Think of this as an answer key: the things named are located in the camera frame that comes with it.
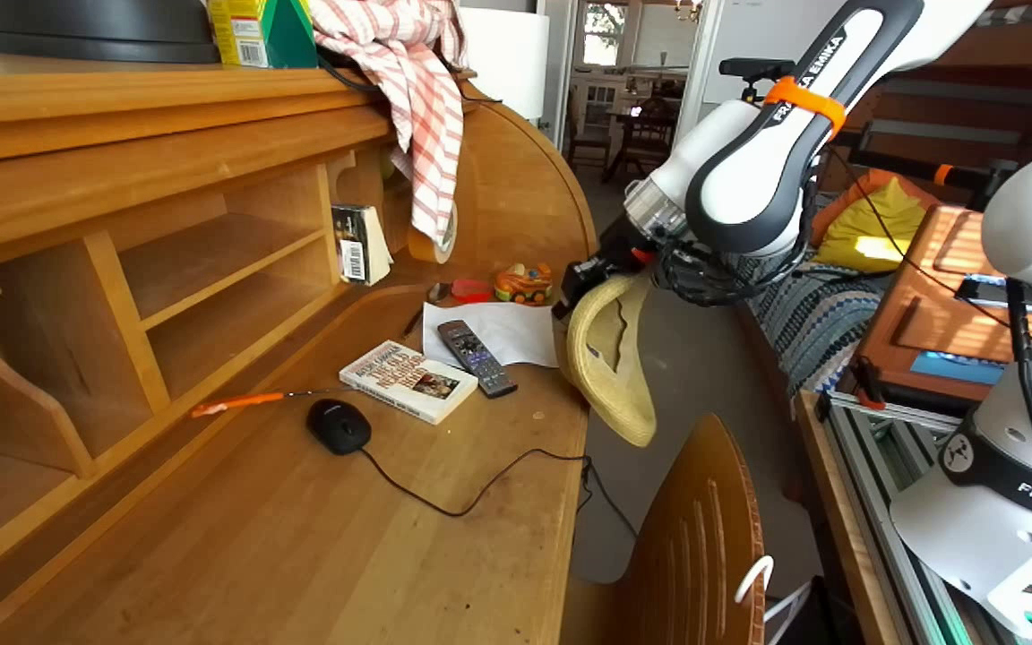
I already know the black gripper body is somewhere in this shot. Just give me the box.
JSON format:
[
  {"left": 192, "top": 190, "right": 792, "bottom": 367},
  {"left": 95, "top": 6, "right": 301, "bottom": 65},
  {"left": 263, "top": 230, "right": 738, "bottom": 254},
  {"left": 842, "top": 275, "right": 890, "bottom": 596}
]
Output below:
[{"left": 553, "top": 219, "right": 654, "bottom": 321}]

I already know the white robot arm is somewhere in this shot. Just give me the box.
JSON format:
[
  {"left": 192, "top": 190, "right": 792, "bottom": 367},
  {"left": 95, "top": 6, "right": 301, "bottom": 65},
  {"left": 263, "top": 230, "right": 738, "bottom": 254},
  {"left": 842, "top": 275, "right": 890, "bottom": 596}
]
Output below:
[{"left": 555, "top": 0, "right": 992, "bottom": 316}]

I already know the wooden roll-top desk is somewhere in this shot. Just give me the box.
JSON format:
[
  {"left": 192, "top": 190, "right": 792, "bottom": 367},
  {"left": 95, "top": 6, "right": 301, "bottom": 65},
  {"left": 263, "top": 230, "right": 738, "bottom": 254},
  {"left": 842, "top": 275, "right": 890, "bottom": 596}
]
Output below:
[{"left": 0, "top": 55, "right": 595, "bottom": 645}]

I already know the white paper sheet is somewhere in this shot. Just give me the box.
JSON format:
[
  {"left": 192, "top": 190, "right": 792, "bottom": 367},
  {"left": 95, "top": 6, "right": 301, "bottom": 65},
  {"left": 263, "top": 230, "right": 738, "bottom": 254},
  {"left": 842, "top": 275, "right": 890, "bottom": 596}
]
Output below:
[{"left": 424, "top": 301, "right": 560, "bottom": 371}]

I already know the grey remote control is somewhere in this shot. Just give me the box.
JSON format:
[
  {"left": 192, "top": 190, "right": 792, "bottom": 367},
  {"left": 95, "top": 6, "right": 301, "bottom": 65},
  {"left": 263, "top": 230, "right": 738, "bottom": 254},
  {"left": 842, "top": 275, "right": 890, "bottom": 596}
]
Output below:
[{"left": 437, "top": 321, "right": 517, "bottom": 398}]

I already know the striped bed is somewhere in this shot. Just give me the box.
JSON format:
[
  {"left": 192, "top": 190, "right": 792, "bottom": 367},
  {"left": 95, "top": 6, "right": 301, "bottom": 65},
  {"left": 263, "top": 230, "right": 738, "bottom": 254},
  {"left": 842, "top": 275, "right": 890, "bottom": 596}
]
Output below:
[{"left": 738, "top": 266, "right": 892, "bottom": 398}]

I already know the yellow pillow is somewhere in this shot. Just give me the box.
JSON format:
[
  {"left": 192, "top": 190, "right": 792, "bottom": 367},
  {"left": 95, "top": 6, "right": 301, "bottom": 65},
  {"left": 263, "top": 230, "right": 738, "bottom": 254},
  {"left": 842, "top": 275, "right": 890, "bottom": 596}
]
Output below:
[{"left": 813, "top": 170, "right": 936, "bottom": 273}]

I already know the white paperback book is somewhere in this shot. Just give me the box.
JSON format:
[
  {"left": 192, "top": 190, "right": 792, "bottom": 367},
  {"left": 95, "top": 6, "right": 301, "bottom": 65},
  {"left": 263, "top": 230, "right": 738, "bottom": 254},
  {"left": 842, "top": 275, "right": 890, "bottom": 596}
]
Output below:
[{"left": 340, "top": 340, "right": 476, "bottom": 428}]

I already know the small white black box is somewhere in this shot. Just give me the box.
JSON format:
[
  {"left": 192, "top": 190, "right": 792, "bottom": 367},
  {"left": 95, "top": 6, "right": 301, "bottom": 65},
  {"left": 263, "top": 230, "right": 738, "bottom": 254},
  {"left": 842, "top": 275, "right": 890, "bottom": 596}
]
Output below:
[{"left": 332, "top": 204, "right": 394, "bottom": 287}]

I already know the red striped cloth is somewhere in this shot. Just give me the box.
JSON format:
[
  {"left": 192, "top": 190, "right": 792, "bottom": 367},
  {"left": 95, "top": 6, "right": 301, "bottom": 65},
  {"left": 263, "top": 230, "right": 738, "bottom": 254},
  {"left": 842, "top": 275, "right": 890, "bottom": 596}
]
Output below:
[{"left": 309, "top": 0, "right": 464, "bottom": 263}]

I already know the wooden chair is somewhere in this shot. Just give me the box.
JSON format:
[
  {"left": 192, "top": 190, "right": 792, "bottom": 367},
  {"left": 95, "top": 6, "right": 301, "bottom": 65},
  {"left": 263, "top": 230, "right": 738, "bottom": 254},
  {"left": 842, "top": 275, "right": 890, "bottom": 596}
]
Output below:
[{"left": 560, "top": 416, "right": 768, "bottom": 645}]

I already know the black computer mouse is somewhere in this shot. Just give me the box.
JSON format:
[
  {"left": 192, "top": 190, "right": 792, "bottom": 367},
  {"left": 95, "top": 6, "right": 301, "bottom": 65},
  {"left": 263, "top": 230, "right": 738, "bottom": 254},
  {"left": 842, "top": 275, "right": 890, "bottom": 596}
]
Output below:
[{"left": 303, "top": 398, "right": 368, "bottom": 457}]

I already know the orange pen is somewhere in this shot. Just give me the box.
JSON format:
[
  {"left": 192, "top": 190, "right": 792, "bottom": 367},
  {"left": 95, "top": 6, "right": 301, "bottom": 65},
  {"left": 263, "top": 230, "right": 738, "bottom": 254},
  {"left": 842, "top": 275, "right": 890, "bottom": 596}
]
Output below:
[{"left": 188, "top": 392, "right": 298, "bottom": 419}]

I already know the yellow green cardboard box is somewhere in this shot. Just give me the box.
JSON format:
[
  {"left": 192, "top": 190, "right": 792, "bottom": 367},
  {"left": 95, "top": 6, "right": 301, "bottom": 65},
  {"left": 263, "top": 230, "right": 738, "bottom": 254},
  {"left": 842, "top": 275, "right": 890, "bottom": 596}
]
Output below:
[{"left": 204, "top": 0, "right": 319, "bottom": 67}]

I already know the black round container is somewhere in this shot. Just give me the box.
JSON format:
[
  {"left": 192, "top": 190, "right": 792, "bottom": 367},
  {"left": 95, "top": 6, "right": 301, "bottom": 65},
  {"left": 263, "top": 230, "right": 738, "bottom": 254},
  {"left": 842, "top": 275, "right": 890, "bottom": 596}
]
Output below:
[{"left": 0, "top": 0, "right": 217, "bottom": 65}]

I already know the black mouse cable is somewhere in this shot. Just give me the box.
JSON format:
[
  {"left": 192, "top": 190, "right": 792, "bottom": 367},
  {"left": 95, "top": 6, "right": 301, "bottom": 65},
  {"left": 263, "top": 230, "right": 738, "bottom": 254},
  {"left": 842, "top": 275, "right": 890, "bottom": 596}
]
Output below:
[{"left": 357, "top": 441, "right": 642, "bottom": 543}]

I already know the black camera on tripod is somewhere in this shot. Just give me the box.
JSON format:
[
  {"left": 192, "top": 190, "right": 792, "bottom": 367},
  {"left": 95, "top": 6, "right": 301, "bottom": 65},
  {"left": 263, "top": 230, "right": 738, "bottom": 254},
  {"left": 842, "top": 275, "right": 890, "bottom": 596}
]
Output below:
[{"left": 719, "top": 59, "right": 795, "bottom": 104}]

